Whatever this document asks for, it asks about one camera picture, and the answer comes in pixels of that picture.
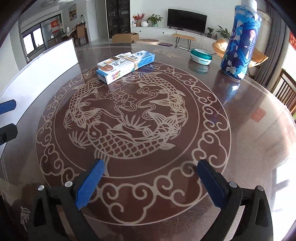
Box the white cardboard storage box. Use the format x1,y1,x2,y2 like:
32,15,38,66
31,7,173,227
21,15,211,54
0,38,80,160

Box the blue white medicine box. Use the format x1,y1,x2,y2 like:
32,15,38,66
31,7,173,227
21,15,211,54
96,50,155,85

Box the white ointment box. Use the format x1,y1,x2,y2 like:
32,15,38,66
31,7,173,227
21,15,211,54
97,52,132,68

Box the brown cardboard box on floor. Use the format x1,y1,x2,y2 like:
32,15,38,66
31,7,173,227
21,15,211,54
112,33,139,43

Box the wooden dining chair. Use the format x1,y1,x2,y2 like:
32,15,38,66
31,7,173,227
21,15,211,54
271,69,296,120

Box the dark glass display cabinet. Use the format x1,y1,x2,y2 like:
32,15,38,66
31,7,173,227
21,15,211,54
106,0,130,39

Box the round wooden floor cushion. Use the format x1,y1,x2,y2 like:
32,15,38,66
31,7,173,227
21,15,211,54
133,39,160,45

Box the red flower vase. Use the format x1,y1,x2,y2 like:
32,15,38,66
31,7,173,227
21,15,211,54
133,13,145,27

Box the white tv cabinet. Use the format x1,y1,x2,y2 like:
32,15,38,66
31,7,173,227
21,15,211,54
130,27,216,49

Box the green potted plant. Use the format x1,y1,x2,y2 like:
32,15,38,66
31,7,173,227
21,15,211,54
147,14,163,27

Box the teal white round container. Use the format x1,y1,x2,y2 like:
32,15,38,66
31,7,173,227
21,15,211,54
190,48,212,65

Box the tall blue patterned bottle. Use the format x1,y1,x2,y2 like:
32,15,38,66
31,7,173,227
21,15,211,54
221,1,261,81

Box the orange lounge chair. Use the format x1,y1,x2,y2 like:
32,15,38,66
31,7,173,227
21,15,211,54
211,39,270,70

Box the wooden bench black legs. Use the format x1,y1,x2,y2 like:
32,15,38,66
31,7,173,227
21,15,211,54
171,34,196,51

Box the grey curtain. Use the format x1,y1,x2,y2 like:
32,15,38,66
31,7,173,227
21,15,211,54
254,6,290,90

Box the small potted plant right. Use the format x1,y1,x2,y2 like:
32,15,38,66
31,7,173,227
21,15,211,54
207,27,214,38

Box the black flat screen television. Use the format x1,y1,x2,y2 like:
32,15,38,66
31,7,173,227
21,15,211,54
167,9,207,33

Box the red wall hanging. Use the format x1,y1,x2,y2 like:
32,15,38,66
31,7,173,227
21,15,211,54
289,31,296,50

